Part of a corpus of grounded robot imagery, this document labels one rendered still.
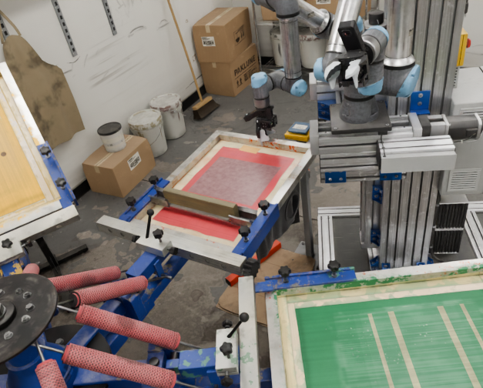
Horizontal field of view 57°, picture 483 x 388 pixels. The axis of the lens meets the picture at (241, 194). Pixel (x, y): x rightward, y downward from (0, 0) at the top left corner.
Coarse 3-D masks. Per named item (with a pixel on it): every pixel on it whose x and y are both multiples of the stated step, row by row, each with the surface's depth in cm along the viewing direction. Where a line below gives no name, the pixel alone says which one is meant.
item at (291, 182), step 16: (208, 144) 229; (256, 144) 227; (272, 144) 222; (288, 144) 218; (304, 144) 216; (192, 160) 219; (304, 160) 205; (176, 176) 210; (288, 176) 197; (288, 192) 190; (144, 208) 194; (144, 224) 185; (192, 240) 173; (208, 240) 171
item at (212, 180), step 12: (216, 156) 225; (228, 156) 224; (240, 156) 222; (252, 156) 220; (204, 168) 218; (216, 168) 217; (228, 168) 215; (240, 168) 214; (192, 180) 212; (204, 180) 210; (216, 180) 209; (228, 180) 207; (192, 192) 204; (204, 192) 202; (216, 192) 201; (156, 216) 194; (168, 216) 192; (180, 216) 191; (192, 216) 190; (192, 228) 184
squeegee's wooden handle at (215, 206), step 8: (168, 192) 189; (176, 192) 187; (184, 192) 187; (168, 200) 193; (176, 200) 190; (184, 200) 187; (192, 200) 184; (200, 200) 182; (208, 200) 180; (216, 200) 179; (192, 208) 188; (200, 208) 185; (208, 208) 182; (216, 208) 179; (224, 208) 177; (232, 208) 174; (224, 216) 180
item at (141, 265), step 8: (144, 256) 162; (152, 256) 161; (160, 256) 163; (136, 264) 159; (144, 264) 159; (152, 264) 160; (128, 272) 157; (136, 272) 156; (144, 272) 157; (152, 272) 161
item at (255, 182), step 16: (256, 160) 217; (272, 160) 215; (288, 160) 213; (240, 176) 208; (256, 176) 206; (272, 176) 204; (224, 192) 200; (240, 192) 198; (256, 192) 197; (256, 208) 188; (208, 224) 184; (224, 224) 183
